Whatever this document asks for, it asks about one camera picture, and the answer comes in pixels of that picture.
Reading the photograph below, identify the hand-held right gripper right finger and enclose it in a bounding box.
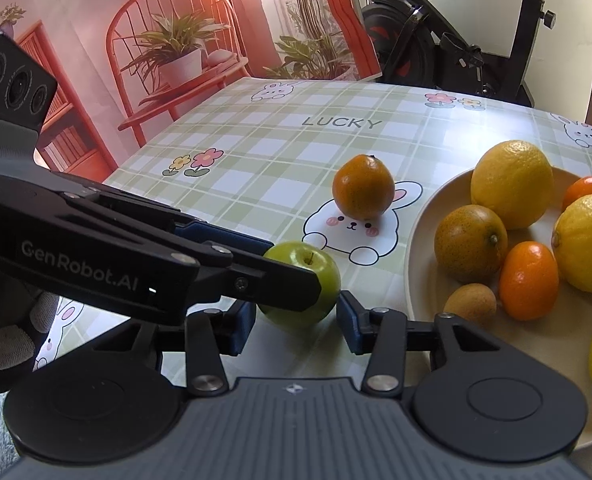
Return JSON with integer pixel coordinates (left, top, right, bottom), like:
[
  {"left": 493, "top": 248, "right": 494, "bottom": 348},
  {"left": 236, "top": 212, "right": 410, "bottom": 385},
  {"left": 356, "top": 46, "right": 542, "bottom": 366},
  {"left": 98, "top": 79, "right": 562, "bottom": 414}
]
[{"left": 337, "top": 291, "right": 521, "bottom": 395}]

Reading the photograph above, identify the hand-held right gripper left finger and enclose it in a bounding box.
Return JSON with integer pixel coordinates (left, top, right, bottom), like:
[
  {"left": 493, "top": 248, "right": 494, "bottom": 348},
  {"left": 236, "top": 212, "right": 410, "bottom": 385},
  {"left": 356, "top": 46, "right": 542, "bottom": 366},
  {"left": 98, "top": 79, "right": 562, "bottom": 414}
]
[{"left": 91, "top": 299, "right": 257, "bottom": 395}]

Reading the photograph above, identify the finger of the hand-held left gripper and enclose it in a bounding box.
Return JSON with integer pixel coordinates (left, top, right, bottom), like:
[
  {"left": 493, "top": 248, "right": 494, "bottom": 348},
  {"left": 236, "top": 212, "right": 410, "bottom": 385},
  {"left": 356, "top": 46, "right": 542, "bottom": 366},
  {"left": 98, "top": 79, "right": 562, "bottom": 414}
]
[
  {"left": 96, "top": 187, "right": 276, "bottom": 261},
  {"left": 46, "top": 174, "right": 324, "bottom": 313}
]

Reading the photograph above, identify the brown kiwi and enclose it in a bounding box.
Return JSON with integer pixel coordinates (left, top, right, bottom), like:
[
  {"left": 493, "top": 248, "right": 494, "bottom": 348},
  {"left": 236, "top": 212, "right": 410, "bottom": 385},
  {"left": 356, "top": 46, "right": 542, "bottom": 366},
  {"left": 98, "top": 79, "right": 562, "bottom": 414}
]
[{"left": 443, "top": 283, "right": 498, "bottom": 327}]

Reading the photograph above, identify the speckled brownish orange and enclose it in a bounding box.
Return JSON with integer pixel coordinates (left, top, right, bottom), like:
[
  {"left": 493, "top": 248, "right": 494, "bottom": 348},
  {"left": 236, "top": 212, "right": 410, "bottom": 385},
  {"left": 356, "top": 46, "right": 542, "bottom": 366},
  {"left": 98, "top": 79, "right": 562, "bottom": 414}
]
[{"left": 434, "top": 204, "right": 509, "bottom": 284}]

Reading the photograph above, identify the bright orange mandarin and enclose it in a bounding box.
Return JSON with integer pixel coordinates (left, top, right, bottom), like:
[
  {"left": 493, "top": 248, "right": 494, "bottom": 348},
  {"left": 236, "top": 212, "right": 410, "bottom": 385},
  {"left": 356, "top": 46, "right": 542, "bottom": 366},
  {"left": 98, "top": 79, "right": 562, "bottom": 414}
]
[{"left": 499, "top": 241, "right": 560, "bottom": 322}]

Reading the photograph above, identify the beige oval plate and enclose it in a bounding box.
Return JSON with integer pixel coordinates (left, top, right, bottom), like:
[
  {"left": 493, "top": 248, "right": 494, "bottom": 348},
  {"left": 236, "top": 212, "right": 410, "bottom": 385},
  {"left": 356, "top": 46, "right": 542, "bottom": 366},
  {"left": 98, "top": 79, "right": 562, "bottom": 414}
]
[{"left": 403, "top": 165, "right": 592, "bottom": 453}]

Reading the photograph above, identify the yellow lemon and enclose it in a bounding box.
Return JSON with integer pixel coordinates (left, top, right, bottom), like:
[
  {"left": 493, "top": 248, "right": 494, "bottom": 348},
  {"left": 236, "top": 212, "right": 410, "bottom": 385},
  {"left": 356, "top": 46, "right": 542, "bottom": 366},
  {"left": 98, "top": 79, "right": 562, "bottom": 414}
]
[
  {"left": 470, "top": 140, "right": 555, "bottom": 231},
  {"left": 551, "top": 194, "right": 592, "bottom": 294}
]

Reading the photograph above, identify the small orange mandarin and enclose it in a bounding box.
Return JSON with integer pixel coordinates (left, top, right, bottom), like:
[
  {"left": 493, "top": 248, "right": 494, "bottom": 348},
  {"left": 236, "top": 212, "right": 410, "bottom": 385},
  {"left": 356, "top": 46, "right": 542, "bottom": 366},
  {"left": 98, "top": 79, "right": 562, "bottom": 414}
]
[{"left": 562, "top": 176, "right": 592, "bottom": 211}]

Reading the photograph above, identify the person's left hand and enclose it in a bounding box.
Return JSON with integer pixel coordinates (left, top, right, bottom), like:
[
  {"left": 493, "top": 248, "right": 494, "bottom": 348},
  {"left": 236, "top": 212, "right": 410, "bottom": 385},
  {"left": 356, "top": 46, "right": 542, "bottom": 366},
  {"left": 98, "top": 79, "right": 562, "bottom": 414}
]
[{"left": 0, "top": 260, "right": 59, "bottom": 391}]

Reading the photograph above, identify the green plaid tablecloth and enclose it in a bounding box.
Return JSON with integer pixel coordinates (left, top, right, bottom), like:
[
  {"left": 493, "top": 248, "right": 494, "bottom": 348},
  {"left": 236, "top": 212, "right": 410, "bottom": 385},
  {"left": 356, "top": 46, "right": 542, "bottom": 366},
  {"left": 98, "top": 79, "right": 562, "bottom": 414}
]
[{"left": 33, "top": 77, "right": 592, "bottom": 376}]

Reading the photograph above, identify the dark orange with stem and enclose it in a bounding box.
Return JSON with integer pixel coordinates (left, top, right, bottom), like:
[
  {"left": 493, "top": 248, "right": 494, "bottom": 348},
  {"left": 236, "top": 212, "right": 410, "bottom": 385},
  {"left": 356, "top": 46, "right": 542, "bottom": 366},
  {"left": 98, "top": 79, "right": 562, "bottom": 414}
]
[{"left": 332, "top": 154, "right": 396, "bottom": 219}]

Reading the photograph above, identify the black exercise bike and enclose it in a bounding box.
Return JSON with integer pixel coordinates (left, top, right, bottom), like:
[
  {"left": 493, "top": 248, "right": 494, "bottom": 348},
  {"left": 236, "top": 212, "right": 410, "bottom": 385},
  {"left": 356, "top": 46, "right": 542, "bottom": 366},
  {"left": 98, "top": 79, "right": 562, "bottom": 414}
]
[{"left": 361, "top": 0, "right": 592, "bottom": 108}]

